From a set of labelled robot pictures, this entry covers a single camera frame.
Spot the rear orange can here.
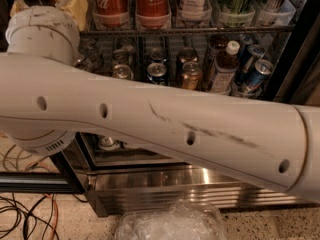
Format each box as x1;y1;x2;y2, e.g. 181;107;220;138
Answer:
176;47;198;71

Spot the clear plastic bag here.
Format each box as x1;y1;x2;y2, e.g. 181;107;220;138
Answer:
114;200;227;240

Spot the brown tea bottle white cap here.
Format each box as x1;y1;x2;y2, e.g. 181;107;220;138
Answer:
206;40;240;93

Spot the white floral can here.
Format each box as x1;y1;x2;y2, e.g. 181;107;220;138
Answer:
112;49;130;66
112;64;134;80

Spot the left red Coca-Cola can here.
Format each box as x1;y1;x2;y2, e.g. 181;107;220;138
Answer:
95;0;129;28

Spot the glass fridge door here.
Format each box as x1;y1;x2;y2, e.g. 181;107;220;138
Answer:
0;135;86;194
262;0;320;103

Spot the front white floral can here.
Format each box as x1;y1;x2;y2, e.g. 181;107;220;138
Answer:
112;64;134;80

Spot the slim blue can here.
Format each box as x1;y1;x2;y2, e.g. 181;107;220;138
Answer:
234;44;265;85
240;59;273;94

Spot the stainless steel fridge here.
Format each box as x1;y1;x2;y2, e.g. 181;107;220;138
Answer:
0;0;320;218

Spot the front clear water bottle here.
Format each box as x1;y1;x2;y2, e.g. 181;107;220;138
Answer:
73;55;94;73

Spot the white labelled bottle top shelf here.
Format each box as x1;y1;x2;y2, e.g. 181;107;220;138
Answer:
177;0;208;26

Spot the front orange can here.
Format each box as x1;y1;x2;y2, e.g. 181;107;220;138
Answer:
178;62;202;90

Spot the orange can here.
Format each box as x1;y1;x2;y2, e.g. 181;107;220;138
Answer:
176;47;198;71
178;62;202;90

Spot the red coca-cola can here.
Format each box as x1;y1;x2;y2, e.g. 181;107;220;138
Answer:
95;0;129;28
136;0;168;29

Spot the left glass fridge door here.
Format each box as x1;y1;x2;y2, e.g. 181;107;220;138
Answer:
0;135;86;194

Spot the clear water bottle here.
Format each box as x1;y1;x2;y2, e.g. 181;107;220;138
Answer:
73;55;94;73
79;37;103;71

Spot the right glass fridge door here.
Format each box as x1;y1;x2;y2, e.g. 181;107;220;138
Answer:
262;0;320;103

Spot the rear clear water bottle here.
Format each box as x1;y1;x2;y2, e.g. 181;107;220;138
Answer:
79;37;103;71

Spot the right red Coca-Cola can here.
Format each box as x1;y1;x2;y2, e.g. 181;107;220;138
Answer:
136;0;168;29

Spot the rear white floral can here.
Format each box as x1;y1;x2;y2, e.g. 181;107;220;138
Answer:
112;49;130;66

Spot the black floor cable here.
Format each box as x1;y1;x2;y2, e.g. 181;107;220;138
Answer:
0;193;89;240

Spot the front slim blue can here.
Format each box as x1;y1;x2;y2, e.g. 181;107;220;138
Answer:
240;59;273;94

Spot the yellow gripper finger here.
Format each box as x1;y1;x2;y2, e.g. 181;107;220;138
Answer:
9;0;29;17
55;0;88;31

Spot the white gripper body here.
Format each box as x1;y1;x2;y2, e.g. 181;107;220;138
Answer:
5;6;80;65

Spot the rear blue can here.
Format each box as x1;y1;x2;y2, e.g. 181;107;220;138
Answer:
147;47;168;65

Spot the middle slim blue can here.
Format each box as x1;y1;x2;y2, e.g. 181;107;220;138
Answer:
234;44;265;85

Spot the green striped can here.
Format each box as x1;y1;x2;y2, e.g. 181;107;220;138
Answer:
217;0;255;27

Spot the orange floor cable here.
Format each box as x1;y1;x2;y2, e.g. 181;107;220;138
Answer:
43;193;60;240

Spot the bottom shelf white can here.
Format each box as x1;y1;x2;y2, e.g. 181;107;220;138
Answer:
98;136;120;151

